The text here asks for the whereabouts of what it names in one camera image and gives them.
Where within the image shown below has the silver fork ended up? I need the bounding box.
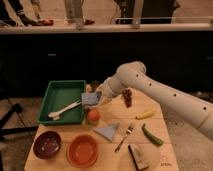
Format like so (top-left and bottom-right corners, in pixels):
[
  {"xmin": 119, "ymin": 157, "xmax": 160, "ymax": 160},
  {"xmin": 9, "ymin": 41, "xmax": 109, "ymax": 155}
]
[{"xmin": 114, "ymin": 123, "xmax": 135, "ymax": 153}]

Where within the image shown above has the white plastic spoon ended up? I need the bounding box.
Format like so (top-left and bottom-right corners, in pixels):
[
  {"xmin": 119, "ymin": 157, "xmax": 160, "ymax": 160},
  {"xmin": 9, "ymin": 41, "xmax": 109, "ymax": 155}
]
[{"xmin": 48, "ymin": 101, "xmax": 81, "ymax": 120}]

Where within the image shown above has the bunch of dark grapes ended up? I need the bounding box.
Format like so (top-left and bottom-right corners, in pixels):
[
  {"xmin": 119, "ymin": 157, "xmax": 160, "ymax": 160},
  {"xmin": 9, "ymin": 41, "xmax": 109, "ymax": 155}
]
[{"xmin": 122, "ymin": 89, "xmax": 132, "ymax": 108}]

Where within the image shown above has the purple bowl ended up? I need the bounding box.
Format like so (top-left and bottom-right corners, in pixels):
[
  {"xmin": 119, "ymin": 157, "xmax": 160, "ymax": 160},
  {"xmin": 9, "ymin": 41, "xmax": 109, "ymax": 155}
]
[{"xmin": 33, "ymin": 131, "xmax": 61, "ymax": 159}]

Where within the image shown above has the green plastic tray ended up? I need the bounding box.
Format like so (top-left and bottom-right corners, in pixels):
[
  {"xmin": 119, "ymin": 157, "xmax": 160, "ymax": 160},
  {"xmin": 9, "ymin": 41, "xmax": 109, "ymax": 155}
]
[{"xmin": 38, "ymin": 80, "xmax": 86, "ymax": 125}]

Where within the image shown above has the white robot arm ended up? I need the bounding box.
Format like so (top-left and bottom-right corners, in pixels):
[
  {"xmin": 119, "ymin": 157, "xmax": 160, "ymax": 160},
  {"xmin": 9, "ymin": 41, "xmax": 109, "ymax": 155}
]
[{"xmin": 99, "ymin": 61, "xmax": 213, "ymax": 141}]

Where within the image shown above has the black tripod stand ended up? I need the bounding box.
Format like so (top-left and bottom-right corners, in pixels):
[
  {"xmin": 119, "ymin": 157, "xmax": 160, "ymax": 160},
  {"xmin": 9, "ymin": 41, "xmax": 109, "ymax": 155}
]
[{"xmin": 0, "ymin": 103, "xmax": 38, "ymax": 142}]

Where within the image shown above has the red bowl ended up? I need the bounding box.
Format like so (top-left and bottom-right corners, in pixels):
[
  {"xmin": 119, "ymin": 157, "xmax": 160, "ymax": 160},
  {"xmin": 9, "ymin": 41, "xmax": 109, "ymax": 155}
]
[{"xmin": 66, "ymin": 134, "xmax": 98, "ymax": 168}]

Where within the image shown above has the grey triangular cloth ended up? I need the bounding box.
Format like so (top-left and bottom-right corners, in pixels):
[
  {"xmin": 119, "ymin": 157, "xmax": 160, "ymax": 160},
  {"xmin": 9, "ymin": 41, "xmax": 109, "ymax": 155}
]
[{"xmin": 93, "ymin": 123, "xmax": 119, "ymax": 142}]

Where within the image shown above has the blue sponge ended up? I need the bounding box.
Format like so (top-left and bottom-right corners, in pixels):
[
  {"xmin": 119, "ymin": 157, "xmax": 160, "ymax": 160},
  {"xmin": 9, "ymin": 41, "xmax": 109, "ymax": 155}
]
[{"xmin": 81, "ymin": 92, "xmax": 101, "ymax": 106}]

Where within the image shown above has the brown rectangular block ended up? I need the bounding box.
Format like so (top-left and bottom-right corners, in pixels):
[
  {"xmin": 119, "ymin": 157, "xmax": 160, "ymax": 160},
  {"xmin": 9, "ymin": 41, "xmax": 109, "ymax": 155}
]
[{"xmin": 128, "ymin": 144, "xmax": 149, "ymax": 171}]

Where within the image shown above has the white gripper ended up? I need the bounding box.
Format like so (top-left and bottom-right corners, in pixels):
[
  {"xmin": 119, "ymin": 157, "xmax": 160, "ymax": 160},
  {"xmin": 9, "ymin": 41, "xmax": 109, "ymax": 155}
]
[{"xmin": 98, "ymin": 76, "xmax": 125, "ymax": 105}]

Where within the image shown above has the yellow banana toy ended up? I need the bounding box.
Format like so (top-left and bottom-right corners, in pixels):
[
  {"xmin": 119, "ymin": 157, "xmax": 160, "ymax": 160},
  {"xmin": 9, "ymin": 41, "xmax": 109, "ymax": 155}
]
[{"xmin": 135, "ymin": 110, "xmax": 155, "ymax": 120}]

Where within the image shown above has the orange tomato toy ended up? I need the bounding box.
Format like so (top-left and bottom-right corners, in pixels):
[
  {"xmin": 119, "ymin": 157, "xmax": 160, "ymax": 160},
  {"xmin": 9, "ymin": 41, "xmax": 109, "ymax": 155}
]
[{"xmin": 86, "ymin": 109, "xmax": 101, "ymax": 125}]

